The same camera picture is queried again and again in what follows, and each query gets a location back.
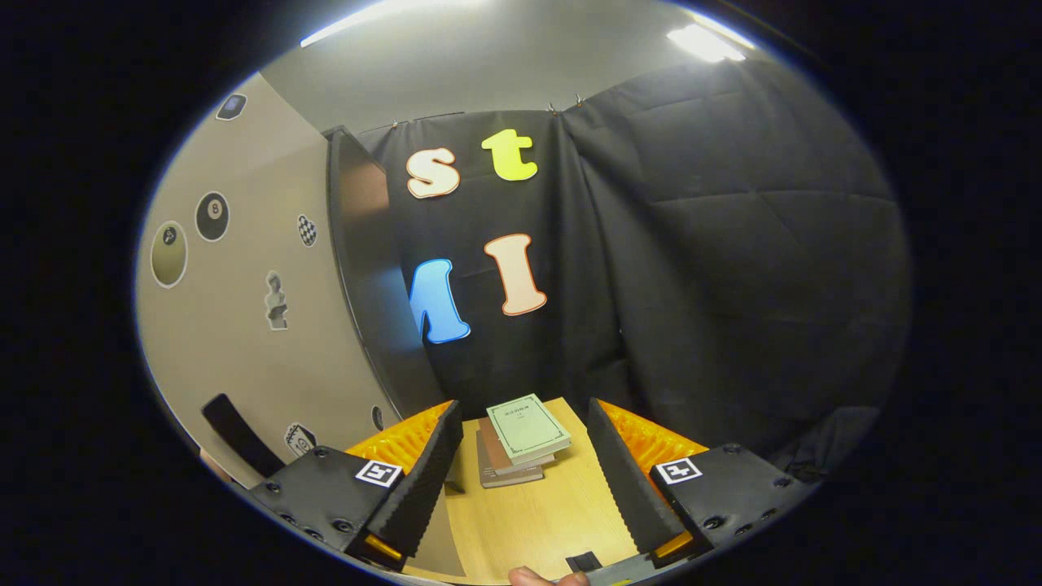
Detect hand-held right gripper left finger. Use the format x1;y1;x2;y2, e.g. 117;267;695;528
248;399;463;571

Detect brown book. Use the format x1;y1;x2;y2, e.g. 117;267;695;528
479;417;556;477

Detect large ceiling light panel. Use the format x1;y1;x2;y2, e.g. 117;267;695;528
300;0;489;48

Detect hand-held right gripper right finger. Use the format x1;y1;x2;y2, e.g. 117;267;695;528
586;397;819;571

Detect dark grey cabinet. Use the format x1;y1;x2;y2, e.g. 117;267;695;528
326;126;465;496

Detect small ceiling light panel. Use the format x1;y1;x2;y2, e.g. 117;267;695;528
666;23;748;64

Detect black door handle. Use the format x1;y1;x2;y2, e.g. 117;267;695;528
201;393;287;479

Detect grey cabinet door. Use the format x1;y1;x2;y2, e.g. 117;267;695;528
134;73;466;580

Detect green book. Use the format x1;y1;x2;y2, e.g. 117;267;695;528
486;393;573;466

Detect black backdrop cloth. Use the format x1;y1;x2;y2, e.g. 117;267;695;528
358;59;913;481

